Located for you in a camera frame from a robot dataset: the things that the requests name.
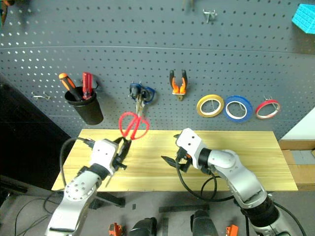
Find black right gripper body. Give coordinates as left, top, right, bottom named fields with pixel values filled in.
left=175, top=147, right=192, bottom=173

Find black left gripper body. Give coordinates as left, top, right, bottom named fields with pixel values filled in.
left=112, top=144, right=128, bottom=174

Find red handled scissors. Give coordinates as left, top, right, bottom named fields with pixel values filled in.
left=105, top=112, right=151, bottom=188

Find yellow tape roll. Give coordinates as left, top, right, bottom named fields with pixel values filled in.
left=196, top=94, right=224, bottom=118

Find blue tape roll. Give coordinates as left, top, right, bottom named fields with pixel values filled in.
left=223, top=95, right=253, bottom=122

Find red tape roll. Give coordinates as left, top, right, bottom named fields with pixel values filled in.
left=255, top=99, right=282, bottom=120

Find dark grey pegboard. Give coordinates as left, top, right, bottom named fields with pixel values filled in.
left=0, top=0, right=315, bottom=148

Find black table foot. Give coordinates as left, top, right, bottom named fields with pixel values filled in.
left=90, top=191, right=126, bottom=209

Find black tool cup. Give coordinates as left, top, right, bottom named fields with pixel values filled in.
left=64, top=86, right=104, bottom=125

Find long black floor strip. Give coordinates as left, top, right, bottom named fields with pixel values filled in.
left=158, top=204, right=210, bottom=213

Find orange black pliers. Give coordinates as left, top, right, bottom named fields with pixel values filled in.
left=169, top=69, right=189, bottom=101

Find short black floor strip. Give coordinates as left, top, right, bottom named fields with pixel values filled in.
left=161, top=217, right=170, bottom=236

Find dark rounded shape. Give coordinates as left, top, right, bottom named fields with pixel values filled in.
left=128, top=217, right=158, bottom=236
left=190, top=209, right=218, bottom=236

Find orange black part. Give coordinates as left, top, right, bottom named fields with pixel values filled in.
left=225, top=224, right=239, bottom=236
left=108, top=222, right=124, bottom=236

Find orange black screwdriver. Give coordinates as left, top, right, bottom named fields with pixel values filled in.
left=58, top=72, right=83, bottom=101

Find black cabinet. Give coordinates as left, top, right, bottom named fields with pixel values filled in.
left=0, top=73, right=74, bottom=195

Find cardboard box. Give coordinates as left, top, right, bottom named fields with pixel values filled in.
left=279, top=139, right=315, bottom=191

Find white board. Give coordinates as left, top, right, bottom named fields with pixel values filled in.
left=279, top=113, right=315, bottom=141

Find orange green hanging tool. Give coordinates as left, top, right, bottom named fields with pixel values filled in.
left=0, top=0, right=12, bottom=27

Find cyan foam block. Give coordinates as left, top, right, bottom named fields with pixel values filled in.
left=291, top=3, right=315, bottom=34

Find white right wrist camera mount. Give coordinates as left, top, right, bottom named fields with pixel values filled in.
left=176, top=127, right=210, bottom=169

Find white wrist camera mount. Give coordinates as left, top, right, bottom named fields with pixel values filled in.
left=176, top=127, right=210, bottom=169
left=89, top=139, right=118, bottom=176

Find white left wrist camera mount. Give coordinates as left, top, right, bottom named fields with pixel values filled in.
left=89, top=139, right=118, bottom=176

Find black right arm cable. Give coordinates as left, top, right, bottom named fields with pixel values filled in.
left=177, top=168, right=236, bottom=203

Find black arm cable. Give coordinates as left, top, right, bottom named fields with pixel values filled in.
left=177, top=168, right=236, bottom=203
left=60, top=137, right=95, bottom=190

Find blue handled scissors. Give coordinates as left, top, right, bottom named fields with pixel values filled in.
left=128, top=83, right=156, bottom=117

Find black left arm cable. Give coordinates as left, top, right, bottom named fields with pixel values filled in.
left=60, top=137, right=95, bottom=190

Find red handled tool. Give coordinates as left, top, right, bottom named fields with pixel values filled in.
left=82, top=72, right=94, bottom=100

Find black floor cable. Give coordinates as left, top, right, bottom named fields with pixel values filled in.
left=13, top=191, right=63, bottom=236

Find black robot body cable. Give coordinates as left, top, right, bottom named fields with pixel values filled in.
left=272, top=202, right=309, bottom=236

